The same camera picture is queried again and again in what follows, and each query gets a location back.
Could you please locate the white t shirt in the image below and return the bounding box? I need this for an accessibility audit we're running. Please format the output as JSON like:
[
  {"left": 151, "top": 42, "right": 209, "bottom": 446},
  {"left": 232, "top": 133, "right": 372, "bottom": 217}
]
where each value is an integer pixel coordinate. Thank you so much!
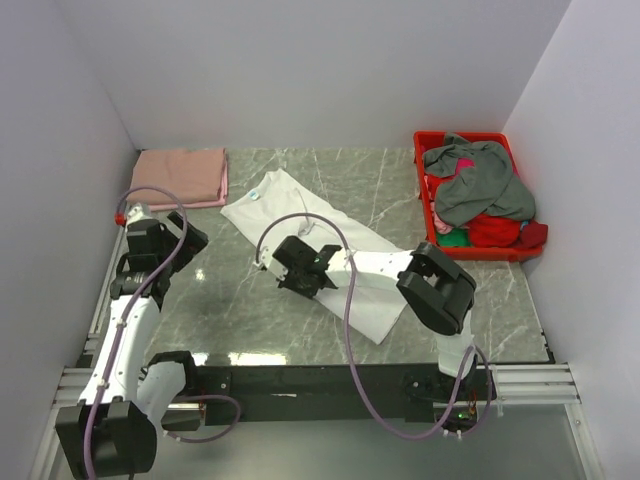
[{"left": 221, "top": 169, "right": 406, "bottom": 344}]

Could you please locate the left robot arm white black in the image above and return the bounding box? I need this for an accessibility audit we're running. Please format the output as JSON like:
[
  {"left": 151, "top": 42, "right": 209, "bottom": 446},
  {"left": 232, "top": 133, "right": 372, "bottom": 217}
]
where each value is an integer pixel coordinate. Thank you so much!
[{"left": 55, "top": 204, "right": 208, "bottom": 479}]

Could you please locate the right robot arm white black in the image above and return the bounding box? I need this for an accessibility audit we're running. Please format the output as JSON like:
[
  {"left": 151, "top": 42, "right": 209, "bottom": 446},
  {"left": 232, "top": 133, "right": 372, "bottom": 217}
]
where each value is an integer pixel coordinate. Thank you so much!
[{"left": 258, "top": 236, "right": 496, "bottom": 402}]

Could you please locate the folded light pink t shirt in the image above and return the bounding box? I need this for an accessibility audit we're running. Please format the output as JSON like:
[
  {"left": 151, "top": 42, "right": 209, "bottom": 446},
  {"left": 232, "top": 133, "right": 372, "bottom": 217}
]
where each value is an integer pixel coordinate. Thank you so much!
[{"left": 150, "top": 160, "right": 228, "bottom": 212}]

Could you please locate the folded salmon t shirt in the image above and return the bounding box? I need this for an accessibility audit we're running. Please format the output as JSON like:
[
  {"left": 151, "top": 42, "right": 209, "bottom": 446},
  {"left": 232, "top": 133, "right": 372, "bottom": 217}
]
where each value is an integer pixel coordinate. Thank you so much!
[{"left": 130, "top": 148, "right": 227, "bottom": 204}]

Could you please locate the black base beam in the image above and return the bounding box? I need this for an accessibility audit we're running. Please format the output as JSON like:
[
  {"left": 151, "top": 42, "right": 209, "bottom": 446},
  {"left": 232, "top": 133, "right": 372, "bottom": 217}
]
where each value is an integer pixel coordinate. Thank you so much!
[{"left": 192, "top": 362, "right": 501, "bottom": 429}]

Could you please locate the green t shirt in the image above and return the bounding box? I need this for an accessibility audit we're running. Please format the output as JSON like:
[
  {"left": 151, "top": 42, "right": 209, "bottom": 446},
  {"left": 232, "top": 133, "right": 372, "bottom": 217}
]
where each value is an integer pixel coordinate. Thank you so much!
[{"left": 436, "top": 228, "right": 472, "bottom": 248}]

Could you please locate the red plastic bin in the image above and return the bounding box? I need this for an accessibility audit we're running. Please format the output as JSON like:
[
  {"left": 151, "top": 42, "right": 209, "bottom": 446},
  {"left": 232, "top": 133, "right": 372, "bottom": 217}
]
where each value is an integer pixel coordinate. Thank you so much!
[{"left": 413, "top": 131, "right": 544, "bottom": 262}]

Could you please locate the grey t shirt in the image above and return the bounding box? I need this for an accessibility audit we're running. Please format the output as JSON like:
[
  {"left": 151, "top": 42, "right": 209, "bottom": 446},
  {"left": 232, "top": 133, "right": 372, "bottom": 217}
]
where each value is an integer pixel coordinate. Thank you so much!
[{"left": 423, "top": 133, "right": 536, "bottom": 227}]

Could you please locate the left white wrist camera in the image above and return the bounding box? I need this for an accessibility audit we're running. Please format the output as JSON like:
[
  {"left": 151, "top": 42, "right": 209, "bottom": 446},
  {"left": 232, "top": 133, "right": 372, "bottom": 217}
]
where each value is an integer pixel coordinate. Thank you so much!
[{"left": 114, "top": 203, "right": 154, "bottom": 228}]

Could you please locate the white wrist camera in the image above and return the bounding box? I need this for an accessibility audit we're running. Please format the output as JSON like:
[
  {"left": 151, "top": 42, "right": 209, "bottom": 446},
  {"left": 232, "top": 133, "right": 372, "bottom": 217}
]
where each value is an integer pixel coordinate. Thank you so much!
[
  {"left": 254, "top": 247, "right": 288, "bottom": 281},
  {"left": 114, "top": 203, "right": 154, "bottom": 228}
]

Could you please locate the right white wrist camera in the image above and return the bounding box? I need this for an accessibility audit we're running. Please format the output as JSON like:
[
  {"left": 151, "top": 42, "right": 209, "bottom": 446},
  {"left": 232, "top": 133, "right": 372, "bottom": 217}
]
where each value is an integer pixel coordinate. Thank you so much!
[{"left": 254, "top": 247, "right": 288, "bottom": 281}]

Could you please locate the aluminium rail frame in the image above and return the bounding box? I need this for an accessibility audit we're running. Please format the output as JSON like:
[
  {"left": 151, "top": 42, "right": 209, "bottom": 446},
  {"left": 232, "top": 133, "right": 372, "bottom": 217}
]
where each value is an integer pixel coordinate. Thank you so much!
[{"left": 29, "top": 364, "right": 584, "bottom": 476}]

